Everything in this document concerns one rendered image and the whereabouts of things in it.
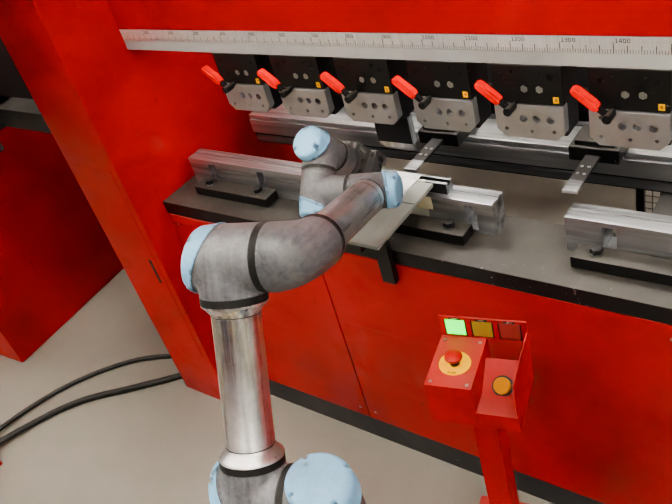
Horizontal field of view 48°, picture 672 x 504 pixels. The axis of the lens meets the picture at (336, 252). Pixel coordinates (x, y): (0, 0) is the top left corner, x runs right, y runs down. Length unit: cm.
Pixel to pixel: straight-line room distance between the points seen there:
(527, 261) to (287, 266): 76
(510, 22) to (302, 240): 63
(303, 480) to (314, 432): 142
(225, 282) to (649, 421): 111
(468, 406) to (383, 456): 92
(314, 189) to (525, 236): 56
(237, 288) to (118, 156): 118
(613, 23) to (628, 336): 67
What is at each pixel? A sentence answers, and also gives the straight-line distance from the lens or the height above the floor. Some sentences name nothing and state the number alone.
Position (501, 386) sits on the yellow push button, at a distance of 172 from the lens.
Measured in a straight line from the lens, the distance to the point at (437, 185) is 188.
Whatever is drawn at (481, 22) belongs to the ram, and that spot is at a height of 143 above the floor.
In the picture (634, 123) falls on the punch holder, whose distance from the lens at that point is 155.
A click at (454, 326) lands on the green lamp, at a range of 174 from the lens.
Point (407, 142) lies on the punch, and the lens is 186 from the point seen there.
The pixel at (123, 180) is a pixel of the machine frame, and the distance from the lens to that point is 236.
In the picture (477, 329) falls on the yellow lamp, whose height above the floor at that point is 81.
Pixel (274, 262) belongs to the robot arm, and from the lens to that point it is 117.
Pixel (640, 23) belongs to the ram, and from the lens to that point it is 146.
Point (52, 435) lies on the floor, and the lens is 324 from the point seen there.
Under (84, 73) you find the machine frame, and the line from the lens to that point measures 226.
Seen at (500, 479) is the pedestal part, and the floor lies 40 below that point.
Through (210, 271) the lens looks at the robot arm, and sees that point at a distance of 122.
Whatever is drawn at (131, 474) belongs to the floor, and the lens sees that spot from 291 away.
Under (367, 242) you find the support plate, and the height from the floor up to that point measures 100.
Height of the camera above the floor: 201
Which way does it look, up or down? 35 degrees down
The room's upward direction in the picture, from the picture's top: 18 degrees counter-clockwise
